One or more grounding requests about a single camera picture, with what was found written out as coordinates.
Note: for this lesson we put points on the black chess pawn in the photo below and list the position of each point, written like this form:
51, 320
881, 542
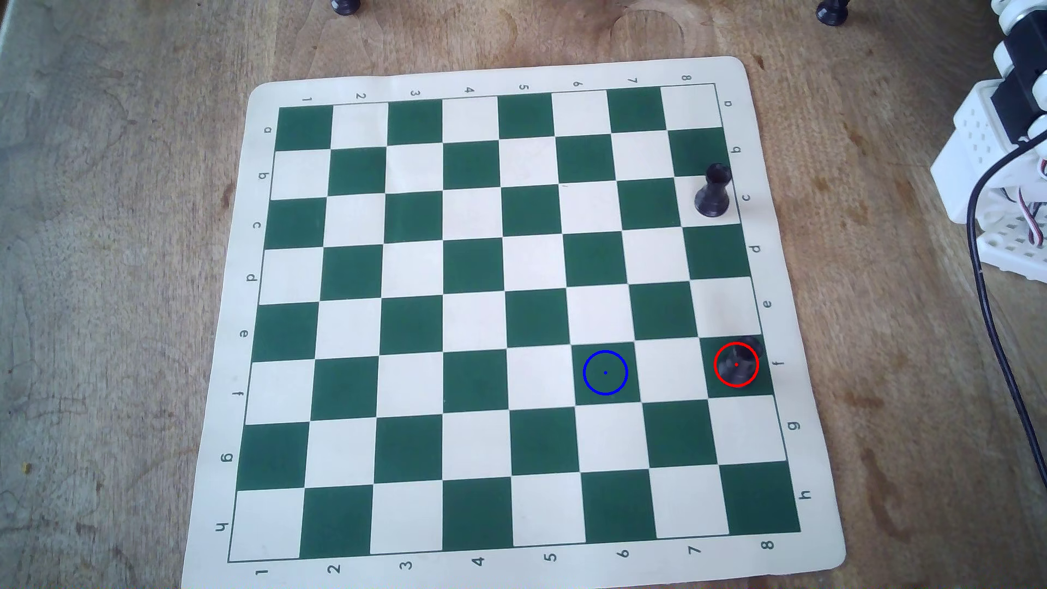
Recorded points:
714, 196
739, 368

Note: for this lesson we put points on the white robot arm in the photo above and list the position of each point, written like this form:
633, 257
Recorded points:
973, 131

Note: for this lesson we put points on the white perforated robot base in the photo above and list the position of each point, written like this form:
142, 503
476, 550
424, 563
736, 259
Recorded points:
1010, 249

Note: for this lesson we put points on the green and cream chess mat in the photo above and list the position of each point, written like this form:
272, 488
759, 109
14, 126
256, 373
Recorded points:
458, 327

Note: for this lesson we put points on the black chess piece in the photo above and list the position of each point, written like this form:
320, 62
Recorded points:
833, 11
345, 6

